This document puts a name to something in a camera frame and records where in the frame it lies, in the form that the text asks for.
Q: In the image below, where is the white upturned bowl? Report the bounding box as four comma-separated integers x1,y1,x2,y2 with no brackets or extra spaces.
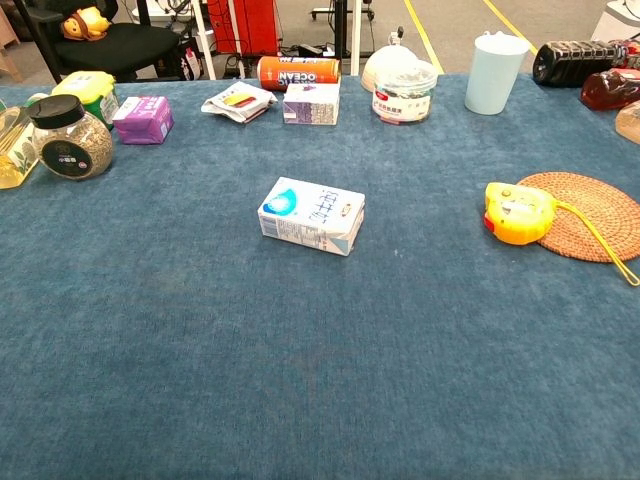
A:
360,43,421,94

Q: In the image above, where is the blue tablecloth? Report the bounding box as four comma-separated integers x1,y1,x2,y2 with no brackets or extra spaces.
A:
0,73,640,480

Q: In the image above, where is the red-brown bottle yellow cap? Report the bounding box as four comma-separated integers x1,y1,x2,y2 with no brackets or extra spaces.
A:
580,68,640,112

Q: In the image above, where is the yellow tape measure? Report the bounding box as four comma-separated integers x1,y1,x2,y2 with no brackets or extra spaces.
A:
483,181,640,287

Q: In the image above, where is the light wooden furniture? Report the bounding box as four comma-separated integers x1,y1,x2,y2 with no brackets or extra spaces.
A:
0,5,24,84

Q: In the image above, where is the white blue milk carton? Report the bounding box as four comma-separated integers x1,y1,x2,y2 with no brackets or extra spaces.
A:
257,176,366,258

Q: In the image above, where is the purple white small carton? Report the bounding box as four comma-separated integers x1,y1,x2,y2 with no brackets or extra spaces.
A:
282,82,342,126

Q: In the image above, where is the light blue plastic cup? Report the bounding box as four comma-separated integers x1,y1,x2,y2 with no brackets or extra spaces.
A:
464,30,531,116

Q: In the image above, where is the purple tissue pack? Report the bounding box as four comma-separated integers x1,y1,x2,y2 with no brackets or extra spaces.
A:
112,95,175,146

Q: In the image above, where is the black wheeled stand base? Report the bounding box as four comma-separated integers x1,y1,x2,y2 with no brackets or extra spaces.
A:
310,5,376,22

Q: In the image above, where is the white cabinet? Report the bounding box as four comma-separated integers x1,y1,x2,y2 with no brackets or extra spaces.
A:
591,0,640,42

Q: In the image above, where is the yellow-lidded green container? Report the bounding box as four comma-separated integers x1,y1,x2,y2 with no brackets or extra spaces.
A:
51,70,120,131

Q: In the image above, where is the red cabinet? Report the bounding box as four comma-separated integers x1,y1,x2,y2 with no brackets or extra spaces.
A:
206,0,282,56

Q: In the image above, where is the yellow plush toy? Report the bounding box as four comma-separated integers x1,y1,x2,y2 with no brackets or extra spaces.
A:
60,6,112,41

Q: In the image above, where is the dark soy sauce bottle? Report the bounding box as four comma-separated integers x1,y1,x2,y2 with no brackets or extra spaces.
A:
532,39,640,89

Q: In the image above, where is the yellow liquid bottle green cap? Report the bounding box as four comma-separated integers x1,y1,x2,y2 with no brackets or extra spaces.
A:
0,92,49,190

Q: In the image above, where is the clear jar with white lid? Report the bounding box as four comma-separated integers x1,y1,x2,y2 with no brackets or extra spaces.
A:
371,59,439,125

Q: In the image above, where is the glass jar with black lid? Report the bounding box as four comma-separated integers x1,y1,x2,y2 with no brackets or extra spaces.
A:
25,94,115,181

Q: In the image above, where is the orange drink can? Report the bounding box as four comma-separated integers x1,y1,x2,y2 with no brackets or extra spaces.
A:
257,55,342,92

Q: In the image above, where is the round woven rattan coaster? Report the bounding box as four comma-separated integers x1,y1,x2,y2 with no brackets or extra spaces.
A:
514,171,640,264

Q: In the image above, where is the white snack packet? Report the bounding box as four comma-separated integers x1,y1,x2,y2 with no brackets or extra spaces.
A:
201,81,279,124

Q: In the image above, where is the black office chair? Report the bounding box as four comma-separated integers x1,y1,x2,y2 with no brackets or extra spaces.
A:
12,0,186,84

